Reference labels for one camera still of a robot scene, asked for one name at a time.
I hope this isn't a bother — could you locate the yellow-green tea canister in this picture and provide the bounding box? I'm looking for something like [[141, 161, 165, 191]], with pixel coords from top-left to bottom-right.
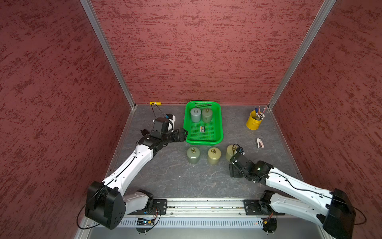
[[225, 144, 237, 161]]

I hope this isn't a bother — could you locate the green tea canister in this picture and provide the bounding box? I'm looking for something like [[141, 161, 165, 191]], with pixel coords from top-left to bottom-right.
[[187, 146, 201, 164]]

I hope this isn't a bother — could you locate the beige tea canister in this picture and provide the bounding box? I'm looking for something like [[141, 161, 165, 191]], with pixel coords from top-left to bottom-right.
[[208, 147, 221, 165]]

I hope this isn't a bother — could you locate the grey-green tea canister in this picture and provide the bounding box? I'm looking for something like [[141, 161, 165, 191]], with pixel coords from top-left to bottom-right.
[[202, 108, 213, 123]]

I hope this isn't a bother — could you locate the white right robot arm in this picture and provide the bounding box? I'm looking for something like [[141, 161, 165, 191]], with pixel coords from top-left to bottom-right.
[[229, 153, 356, 239]]

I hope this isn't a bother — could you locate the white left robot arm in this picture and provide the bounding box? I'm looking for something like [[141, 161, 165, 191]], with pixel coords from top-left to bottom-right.
[[84, 128, 188, 230]]

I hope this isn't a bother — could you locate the grey tea canister back left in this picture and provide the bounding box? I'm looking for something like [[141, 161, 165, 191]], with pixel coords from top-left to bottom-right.
[[190, 108, 202, 123]]

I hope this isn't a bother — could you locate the green plastic basket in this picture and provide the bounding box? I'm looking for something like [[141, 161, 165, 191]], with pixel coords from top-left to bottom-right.
[[184, 101, 224, 145]]

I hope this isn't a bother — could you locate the white stapler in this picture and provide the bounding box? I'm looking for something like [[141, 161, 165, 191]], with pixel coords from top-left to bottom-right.
[[256, 138, 264, 148]]

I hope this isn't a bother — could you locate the yellow marker pen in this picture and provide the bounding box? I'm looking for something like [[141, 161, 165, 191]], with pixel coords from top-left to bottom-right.
[[149, 102, 162, 106]]

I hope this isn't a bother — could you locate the yellow metal pencil bucket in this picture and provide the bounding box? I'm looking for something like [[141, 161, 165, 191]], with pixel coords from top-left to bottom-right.
[[246, 111, 262, 130]]

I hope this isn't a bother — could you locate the bundle of pencils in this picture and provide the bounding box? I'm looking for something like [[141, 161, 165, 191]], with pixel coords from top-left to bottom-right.
[[254, 105, 268, 121]]

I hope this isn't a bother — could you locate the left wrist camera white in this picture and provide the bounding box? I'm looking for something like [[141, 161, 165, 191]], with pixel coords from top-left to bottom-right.
[[165, 114, 176, 132]]

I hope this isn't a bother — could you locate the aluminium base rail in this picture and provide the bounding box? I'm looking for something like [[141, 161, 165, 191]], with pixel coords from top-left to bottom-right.
[[74, 198, 338, 239]]

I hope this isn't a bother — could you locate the aluminium corner post left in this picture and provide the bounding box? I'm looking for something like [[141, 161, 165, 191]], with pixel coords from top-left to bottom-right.
[[80, 0, 136, 110]]

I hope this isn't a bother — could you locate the aluminium corner post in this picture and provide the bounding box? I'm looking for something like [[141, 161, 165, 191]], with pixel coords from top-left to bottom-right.
[[80, 0, 136, 110], [268, 0, 336, 109]]

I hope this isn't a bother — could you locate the aluminium corner post right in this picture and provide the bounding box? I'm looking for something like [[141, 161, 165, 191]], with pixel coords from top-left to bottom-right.
[[268, 0, 336, 109]]

